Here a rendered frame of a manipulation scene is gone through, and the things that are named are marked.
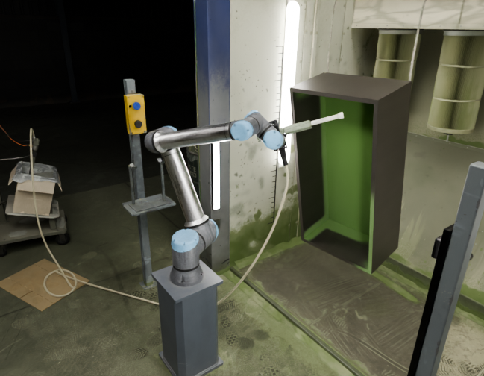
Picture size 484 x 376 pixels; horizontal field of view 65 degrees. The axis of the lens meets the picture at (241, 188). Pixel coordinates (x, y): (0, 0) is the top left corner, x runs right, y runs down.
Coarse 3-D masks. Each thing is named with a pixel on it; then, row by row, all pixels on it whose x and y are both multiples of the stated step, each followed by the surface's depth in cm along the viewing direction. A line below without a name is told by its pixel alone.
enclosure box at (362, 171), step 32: (320, 96) 259; (352, 96) 205; (384, 96) 198; (320, 128) 270; (352, 128) 258; (384, 128) 208; (320, 160) 282; (352, 160) 270; (384, 160) 219; (320, 192) 294; (352, 192) 283; (384, 192) 232; (320, 224) 308; (352, 224) 297; (384, 224) 245; (352, 256) 273; (384, 256) 261
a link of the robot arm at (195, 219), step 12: (168, 156) 211; (180, 156) 215; (168, 168) 214; (180, 168) 214; (180, 180) 215; (180, 192) 216; (192, 192) 218; (180, 204) 220; (192, 204) 218; (192, 216) 219; (204, 216) 223; (192, 228) 219; (204, 228) 221; (216, 228) 229
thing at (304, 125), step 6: (336, 114) 207; (342, 114) 205; (318, 120) 209; (324, 120) 208; (330, 120) 208; (288, 126) 212; (294, 126) 211; (300, 126) 210; (306, 126) 210; (282, 132) 213; (288, 132) 212; (294, 132) 212; (258, 138) 216; (282, 150) 215; (282, 156) 215
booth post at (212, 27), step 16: (208, 0) 243; (224, 0) 250; (208, 16) 246; (224, 16) 253; (208, 32) 250; (224, 32) 257; (208, 48) 254; (224, 48) 261; (208, 64) 258; (224, 64) 265; (208, 80) 262; (224, 80) 269; (208, 96) 266; (224, 96) 273; (208, 112) 270; (224, 112) 278; (208, 144) 280; (224, 144) 287; (208, 160) 286; (224, 160) 292; (208, 176) 291; (224, 176) 297; (208, 192) 297; (224, 192) 302; (208, 208) 302; (224, 208) 308; (224, 224) 313; (224, 240) 319; (208, 256) 321; (224, 256) 325
